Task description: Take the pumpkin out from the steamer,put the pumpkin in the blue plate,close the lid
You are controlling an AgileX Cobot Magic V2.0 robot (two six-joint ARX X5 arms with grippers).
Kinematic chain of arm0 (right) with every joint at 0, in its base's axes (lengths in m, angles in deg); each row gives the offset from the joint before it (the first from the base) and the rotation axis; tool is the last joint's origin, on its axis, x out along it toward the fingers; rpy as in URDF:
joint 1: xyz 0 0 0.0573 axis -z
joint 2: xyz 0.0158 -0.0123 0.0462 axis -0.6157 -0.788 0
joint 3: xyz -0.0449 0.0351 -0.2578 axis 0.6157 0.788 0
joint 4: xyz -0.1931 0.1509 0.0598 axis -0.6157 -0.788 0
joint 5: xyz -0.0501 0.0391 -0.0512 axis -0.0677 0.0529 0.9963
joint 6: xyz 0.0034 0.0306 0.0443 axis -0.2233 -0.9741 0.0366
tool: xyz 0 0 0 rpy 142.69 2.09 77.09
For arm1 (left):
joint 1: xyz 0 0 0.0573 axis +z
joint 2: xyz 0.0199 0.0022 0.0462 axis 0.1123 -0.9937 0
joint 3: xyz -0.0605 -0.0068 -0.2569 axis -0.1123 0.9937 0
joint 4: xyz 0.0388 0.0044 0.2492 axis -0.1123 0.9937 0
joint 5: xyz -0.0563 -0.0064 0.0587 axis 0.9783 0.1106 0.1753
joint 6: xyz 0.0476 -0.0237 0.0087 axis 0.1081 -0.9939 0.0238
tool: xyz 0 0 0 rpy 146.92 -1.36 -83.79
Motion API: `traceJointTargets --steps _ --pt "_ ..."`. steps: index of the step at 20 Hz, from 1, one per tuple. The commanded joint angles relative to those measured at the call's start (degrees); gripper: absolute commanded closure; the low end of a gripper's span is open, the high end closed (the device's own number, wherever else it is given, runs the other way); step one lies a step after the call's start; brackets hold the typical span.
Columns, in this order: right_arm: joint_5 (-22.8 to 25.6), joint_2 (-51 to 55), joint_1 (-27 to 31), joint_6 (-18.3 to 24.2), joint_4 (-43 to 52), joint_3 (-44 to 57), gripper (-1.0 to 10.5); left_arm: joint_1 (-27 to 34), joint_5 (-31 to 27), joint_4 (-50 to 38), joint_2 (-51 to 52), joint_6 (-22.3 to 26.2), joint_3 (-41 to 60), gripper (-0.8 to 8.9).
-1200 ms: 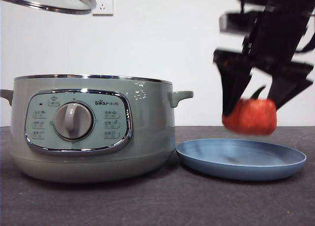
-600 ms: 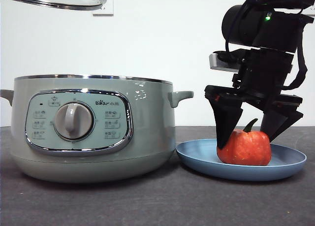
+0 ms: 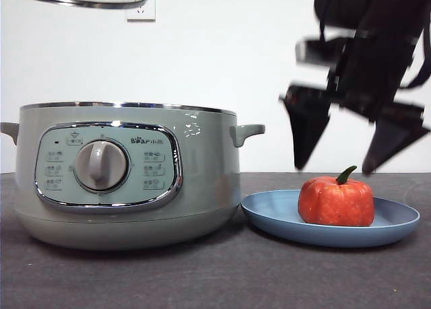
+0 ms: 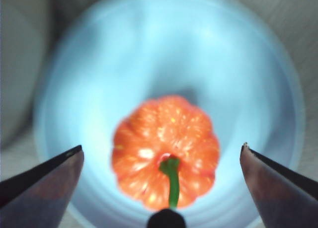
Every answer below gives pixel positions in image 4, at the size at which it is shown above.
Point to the orange pumpkin with green stem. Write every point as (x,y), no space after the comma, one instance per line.
(164,138)

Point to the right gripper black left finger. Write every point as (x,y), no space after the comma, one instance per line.
(37,195)

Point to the pale green electric steamer pot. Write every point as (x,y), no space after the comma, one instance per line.
(20,64)

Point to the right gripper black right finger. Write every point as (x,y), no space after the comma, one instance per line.
(285,193)

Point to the blue round plate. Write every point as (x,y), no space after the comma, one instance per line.
(161,51)

